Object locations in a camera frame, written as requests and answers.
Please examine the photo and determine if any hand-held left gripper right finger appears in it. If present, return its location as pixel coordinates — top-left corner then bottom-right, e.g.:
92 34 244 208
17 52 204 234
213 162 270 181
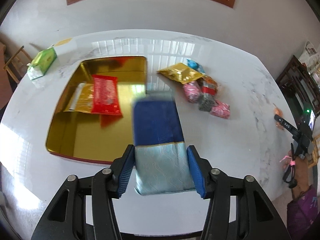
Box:
187 145 292 240

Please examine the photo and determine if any red snack packet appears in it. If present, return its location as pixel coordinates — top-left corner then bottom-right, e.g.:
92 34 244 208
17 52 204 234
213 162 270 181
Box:
90 74 123 117

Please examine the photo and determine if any pink cardboard box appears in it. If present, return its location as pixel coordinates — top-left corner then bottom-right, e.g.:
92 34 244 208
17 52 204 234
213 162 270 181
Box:
0 39 10 108

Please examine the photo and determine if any green tissue pack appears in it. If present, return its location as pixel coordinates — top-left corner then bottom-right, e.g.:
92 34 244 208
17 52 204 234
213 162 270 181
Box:
26 47 58 80

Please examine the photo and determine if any pink patterned snack packet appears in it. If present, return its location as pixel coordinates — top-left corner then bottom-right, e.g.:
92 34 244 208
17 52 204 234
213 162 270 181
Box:
210 100 231 119
182 81 202 103

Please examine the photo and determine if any clear grey and red packet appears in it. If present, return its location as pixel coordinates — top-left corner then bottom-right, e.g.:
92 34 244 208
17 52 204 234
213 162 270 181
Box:
198 85 218 112

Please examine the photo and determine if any gold and white snack packet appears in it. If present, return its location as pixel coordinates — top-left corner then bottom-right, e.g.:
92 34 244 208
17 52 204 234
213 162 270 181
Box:
62 83 95 113

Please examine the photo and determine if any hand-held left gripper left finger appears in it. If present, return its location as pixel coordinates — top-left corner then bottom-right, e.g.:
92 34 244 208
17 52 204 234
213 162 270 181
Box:
30 144 135 240

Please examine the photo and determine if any gold metal tin tray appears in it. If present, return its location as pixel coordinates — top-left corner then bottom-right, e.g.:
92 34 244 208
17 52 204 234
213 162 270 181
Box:
45 56 148 165

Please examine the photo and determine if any blue and pale blue snack packet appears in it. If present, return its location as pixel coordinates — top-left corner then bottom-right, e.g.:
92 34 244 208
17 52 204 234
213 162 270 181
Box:
132 97 198 196

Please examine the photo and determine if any person's right forearm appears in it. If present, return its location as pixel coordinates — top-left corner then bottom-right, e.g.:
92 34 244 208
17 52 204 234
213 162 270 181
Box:
292 160 313 198

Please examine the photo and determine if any gold foil snack packet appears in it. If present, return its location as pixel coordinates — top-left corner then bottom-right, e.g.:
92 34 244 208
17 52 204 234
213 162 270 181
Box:
157 63 204 85

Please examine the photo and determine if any clear packet of twisted snacks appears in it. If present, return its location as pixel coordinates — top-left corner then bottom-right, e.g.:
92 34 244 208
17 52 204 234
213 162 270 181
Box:
197 76 222 93

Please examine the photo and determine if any dark wooden cabinet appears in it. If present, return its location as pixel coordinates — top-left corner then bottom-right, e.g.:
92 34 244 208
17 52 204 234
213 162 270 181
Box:
275 55 320 120

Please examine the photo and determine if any wooden chair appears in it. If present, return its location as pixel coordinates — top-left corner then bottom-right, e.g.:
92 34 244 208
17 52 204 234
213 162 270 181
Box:
3 45 33 84

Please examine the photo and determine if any yellow card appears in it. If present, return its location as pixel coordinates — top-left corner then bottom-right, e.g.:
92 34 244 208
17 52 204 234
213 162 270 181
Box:
49 37 73 48

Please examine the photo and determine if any small clear snack packet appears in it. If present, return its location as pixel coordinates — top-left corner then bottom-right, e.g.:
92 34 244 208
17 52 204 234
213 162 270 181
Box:
272 104 284 130

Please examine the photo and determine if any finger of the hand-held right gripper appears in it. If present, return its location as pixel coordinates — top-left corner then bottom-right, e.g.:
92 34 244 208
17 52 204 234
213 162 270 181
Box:
274 114 298 134

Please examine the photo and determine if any small blue candy packet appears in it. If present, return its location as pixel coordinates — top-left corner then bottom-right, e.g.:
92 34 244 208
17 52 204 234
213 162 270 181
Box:
186 59 205 75

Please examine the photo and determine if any purple cloth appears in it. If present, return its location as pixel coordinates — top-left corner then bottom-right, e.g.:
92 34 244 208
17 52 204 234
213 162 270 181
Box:
286 185 319 240

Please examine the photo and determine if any newspaper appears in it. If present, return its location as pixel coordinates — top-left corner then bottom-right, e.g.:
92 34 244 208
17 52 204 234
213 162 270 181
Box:
299 41 320 73

